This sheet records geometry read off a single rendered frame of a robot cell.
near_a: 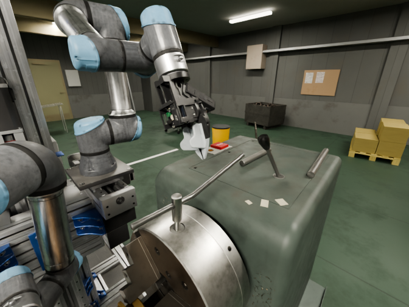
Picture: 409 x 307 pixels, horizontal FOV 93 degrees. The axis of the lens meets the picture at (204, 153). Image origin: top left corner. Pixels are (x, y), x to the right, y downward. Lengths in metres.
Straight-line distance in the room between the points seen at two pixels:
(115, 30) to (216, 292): 0.89
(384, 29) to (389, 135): 2.88
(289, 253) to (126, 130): 0.75
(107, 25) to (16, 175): 0.62
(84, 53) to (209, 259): 0.51
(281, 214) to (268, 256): 0.10
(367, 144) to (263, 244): 4.68
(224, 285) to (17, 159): 0.47
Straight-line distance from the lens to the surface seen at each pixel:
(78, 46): 0.55
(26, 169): 0.52
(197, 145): 0.46
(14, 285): 0.68
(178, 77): 0.47
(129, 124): 0.92
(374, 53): 6.87
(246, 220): 0.49
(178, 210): 0.42
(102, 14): 0.93
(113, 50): 0.56
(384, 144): 5.09
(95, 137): 0.90
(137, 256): 0.53
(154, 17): 0.53
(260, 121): 6.63
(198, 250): 0.44
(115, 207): 0.88
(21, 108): 1.04
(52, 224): 0.67
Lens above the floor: 1.55
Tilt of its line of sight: 21 degrees down
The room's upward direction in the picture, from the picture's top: straight up
